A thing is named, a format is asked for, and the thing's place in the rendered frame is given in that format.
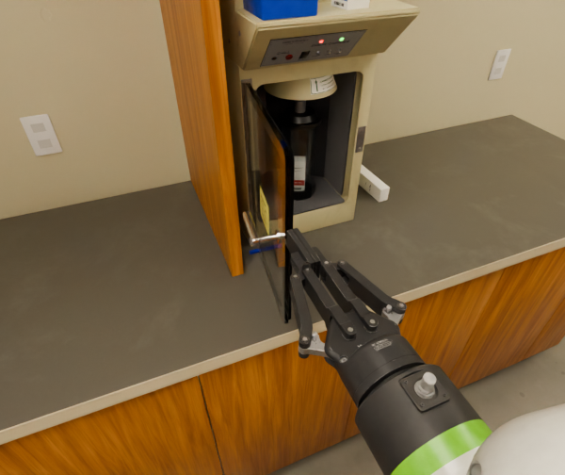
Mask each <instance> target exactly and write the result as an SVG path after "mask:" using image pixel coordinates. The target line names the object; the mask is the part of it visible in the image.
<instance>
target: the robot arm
mask: <svg viewBox="0 0 565 475"><path fill-rule="evenodd" d="M286 247H287V249H288V250H289V252H290V254H291V266H292V267H293V269H294V270H295V272H296V273H294V274H291V276H290V295H291V299H292V304H293V307H294V312H295V316H296V320H297V325H298V328H299V357H300V358H302V359H305V358H308V357H309V355H310V354H313V355H318V356H324V358H325V360H326V362H327V363H328V364H330V365H331V366H333V367H334V368H335V369H336V370H337V372H338V374H339V376H340V378H341V380H342V382H343V383H344V385H345V387H346V389H347V391H348V393H349V395H350V396H351V398H352V399H353V401H354V402H355V404H356V406H357V408H358V410H357V413H356V416H355V423H356V425H357V427H358V429H359V430H360V432H361V434H362V436H363V438H364V440H365V442H366V444H367V446H368V447H369V449H370V450H371V452H372V454H373V455H374V457H375V459H376V461H377V463H378V464H379V467H380V469H381V471H382V472H383V474H384V475H565V403H562V404H559V405H556V406H552V407H548V408H544V409H541V410H538V411H534V412H530V413H527V414H524V415H521V416H518V417H516V418H513V419H511V420H510V421H508V422H506V423H504V424H503V425H501V426H500V427H499V428H497V429H496V430H495V431H493V432H492V431H491V429H490V428H489V427H488V426H487V424H486V423H485V422H484V421H483V420H482V418H481V417H480V416H479V415H478V413H477V412H476V411H475V409H474V408H473V407H472V406H471V404H470V403H469V402H468V401H467V400H466V399H465V398H464V397H463V395H462V394H461V393H460V391H459V390H458V389H457V388H456V386H455V385H454V384H453V383H452V381H451V380H450V379H449V378H448V376H447V375H446V374H445V373H444V371H443V370H442V369H441V368H440V367H439V366H437V365H431V364H426V363H425V362H424V361H423V359H422V358H421V357H420V356H419V354H418V353H417V352H416V350H415V349H414V348H413V347H412V345H411V344H410V342H409V341H408V340H407V339H406V338H405V337H404V336H402V335H401V334H400V329H399V327H398V324H400V323H401V322H402V320H403V318H404V315H405V312H406V309H407V305H406V304H404V303H403V302H401V301H399V300H396V299H394V298H392V297H390V296H388V295H387V294H386V293H384V292H383V291H382V290H381V289H379V288H378V287H377V286H376V285H374V284H373V283H372V282H371V281H369V280H368V279H367V278H366V277H364V276H363V275H362V274H361V273H360V272H358V271H357V270H355V269H354V268H353V267H352V266H351V265H349V264H348V262H347V261H345V260H338V262H337V263H331V262H330V261H328V260H327V259H326V258H325V256H324V255H323V254H322V253H321V252H320V251H319V249H318V248H316V247H311V246H310V244H309V243H308V242H307V240H306V239H305V237H304V236H303V235H302V233H301V232H300V230H299V229H298V228H294V229H290V230H287V234H286ZM319 274H320V281H319V279H318V278H319ZM321 280H322V282H323V283H324V284H325V286H326V288H327V289H328V291H329V292H330V294H331V295H332V297H333V298H334V299H335V301H336V302H337V304H335V302H334V301H333V299H332V298H331V296H330V294H329V293H328V292H327V290H326V289H325V288H324V287H323V285H322V284H321ZM304 289H305V291H306V293H307V294H308V296H309V297H310V299H311V301H312V302H313V304H314V306H315V308H316V309H317V311H318V313H319V314H320V316H321V317H322V319H323V320H324V321H325V325H326V328H327V330H328V331H327V335H326V341H325V343H323V342H321V341H320V338H319V335H318V334H317V332H316V331H313V322H312V318H311V314H310V311H309V307H308V304H307V300H306V297H305V293H304ZM354 294H355V295H356V296H357V297H358V298H356V296H355V295H354ZM362 301H363V302H362ZM364 303H365V304H366V305H367V306H368V307H370V308H371V309H372V310H373V311H374V312H375V313H374V312H371V311H369V310H368V309H367V308H366V306H365V305H364ZM376 313H377V314H376Z"/></svg>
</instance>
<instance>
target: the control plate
mask: <svg viewBox="0 0 565 475"><path fill-rule="evenodd" d="M366 30H367V29H365V30H355V31H347V32H338V33H329V34H320V35H312V36H303V37H294V38H285V39H276V40H270V42H269V45H268V47H267V49H266V53H265V55H264V58H263V60H262V63H261V65H260V67H263V66H270V65H278V64H284V63H292V62H300V61H307V60H315V59H322V58H330V57H343V56H347V55H348V54H349V53H350V51H351V50H352V49H353V48H354V46H355V45H356V44H357V42H358V41H359V40H360V38H361V37H362V36H363V34H364V33H365V32H366ZM340 38H344V39H343V40H342V41H339V39H340ZM320 40H324V41H323V42H322V43H319V41H320ZM338 49H342V52H341V53H339V52H338ZM328 50H331V53H330V54H329V53H327V51H328ZM304 51H310V53H309V55H308V56H307V58H300V59H299V57H300V55H301V53H302V52H304ZM318 51H319V52H320V53H319V56H318V55H317V54H316V52H318ZM288 55H293V57H292V58H291V59H288V60H287V59H285V57H286V56H288ZM273 57H277V59H275V60H272V58H273Z"/></svg>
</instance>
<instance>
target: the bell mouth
mask: <svg viewBox="0 0 565 475"><path fill-rule="evenodd" d="M264 89H265V91H266V92H268V93H269V94H271V95H273V96H276V97H279V98H283V99H288V100H299V101H305V100H315V99H320V98H324V97H327V96H329V95H331V94H333V93H334V92H335V91H336V90H337V86H336V83H335V80H334V77H333V74H331V75H324V76H318V77H311V78H304V79H298V80H291V81H284V82H277V83H270V84H264Z"/></svg>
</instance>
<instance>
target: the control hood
mask: <svg viewBox="0 0 565 475"><path fill-rule="evenodd" d="M419 13H420V8H419V7H416V6H412V5H409V4H406V3H402V2H399V1H396V0H370V3H369V8H358V9H352V10H345V9H342V8H337V7H334V6H331V2H325V3H318V4H317V15H316V16H309V17H298V18H288V19H278V20H267V21H263V20H261V19H259V18H258V17H256V16H254V15H253V14H251V13H250V12H248V11H246V10H245V9H238V10H237V11H236V12H235V18H236V32H237V45H238V59H239V67H240V68H241V69H242V70H243V71H246V70H254V69H261V68H268V67H276V66H283V65H290V64H298V63H305V62H313V61H319V60H327V59H335V58H342V57H330V58H322V59H315V60H307V61H300V62H292V63H284V64H278V65H270V66H263V67H260V65H261V63H262V60H263V58H264V55H265V53H266V49H267V47H268V45H269V42H270V40H276V39H285V38H294V37H303V36H312V35H320V34H329V33H338V32H347V31H355V30H365V29H367V30H366V32H365V33H364V34H363V36H362V37H361V38H360V40H359V41H358V42H357V44H356V45H355V46H354V48H353V49H352V50H351V51H350V53H349V54H348V55H347V56H343V57H356V56H363V55H371V54H378V53H384V52H385V51H386V50H387V49H388V48H389V47H390V46H391V44H392V43H393V42H394V41H395V40H396V39H397V38H398V37H399V36H400V34H401V33H402V32H403V31H404V30H405V29H406V28H407V27H408V26H409V25H410V24H411V22H412V21H413V20H414V19H415V18H416V17H417V16H418V14H419Z"/></svg>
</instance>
